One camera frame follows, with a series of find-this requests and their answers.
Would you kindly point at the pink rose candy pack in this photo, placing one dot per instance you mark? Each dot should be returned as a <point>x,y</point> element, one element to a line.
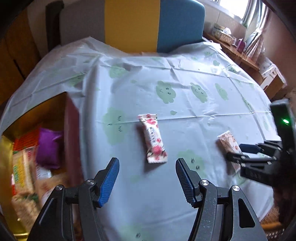
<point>156,153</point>

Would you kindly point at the white ba zhen snack pack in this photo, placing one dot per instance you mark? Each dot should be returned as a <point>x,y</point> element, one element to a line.
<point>227,143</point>

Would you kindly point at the black rolled mat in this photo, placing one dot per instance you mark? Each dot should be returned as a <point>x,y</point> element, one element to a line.
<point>52,13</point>

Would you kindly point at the white green patterned tablecloth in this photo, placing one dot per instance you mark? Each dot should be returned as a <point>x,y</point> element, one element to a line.
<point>197,93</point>

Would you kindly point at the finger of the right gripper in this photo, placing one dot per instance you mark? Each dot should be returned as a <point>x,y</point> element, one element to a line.
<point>253,149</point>
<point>237,158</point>

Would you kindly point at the window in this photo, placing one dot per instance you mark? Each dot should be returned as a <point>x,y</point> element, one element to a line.
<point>237,8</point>

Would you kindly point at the orange round cake pack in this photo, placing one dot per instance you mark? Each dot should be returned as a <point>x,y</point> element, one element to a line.
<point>44,187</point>

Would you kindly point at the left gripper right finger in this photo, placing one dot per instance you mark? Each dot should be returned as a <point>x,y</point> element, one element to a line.
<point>239,221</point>

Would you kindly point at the white cardboard box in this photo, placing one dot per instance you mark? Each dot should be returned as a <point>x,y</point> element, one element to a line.
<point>273,81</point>

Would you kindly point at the yellow green cracker pack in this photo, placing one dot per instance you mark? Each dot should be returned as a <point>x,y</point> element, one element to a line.
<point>22,172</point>

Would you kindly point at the wooden side desk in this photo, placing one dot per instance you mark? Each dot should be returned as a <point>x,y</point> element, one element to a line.
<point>239,58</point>

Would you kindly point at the purple snack pouch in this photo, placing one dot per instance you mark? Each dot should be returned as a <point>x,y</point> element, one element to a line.
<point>50,144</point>

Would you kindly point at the large orange snack bag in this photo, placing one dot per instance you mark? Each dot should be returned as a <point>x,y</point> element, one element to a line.
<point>27,140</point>

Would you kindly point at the red gold gift box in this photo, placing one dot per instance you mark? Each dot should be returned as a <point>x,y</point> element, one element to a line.
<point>57,114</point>

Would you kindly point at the tissue box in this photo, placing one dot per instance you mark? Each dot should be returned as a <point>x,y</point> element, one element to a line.
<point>223,34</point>

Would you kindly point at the puffed rice bar pack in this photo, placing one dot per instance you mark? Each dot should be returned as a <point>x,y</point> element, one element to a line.
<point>26,208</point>

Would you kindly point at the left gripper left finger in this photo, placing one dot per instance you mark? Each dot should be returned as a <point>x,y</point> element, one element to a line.
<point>55,220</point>

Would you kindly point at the purple cup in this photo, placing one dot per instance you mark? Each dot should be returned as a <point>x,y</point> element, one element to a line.
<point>240,45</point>

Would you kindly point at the wicker chair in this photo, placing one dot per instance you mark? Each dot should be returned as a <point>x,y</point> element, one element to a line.
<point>271,225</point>

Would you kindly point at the grey yellow blue sofa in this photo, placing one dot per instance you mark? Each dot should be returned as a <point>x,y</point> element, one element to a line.
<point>134,26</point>

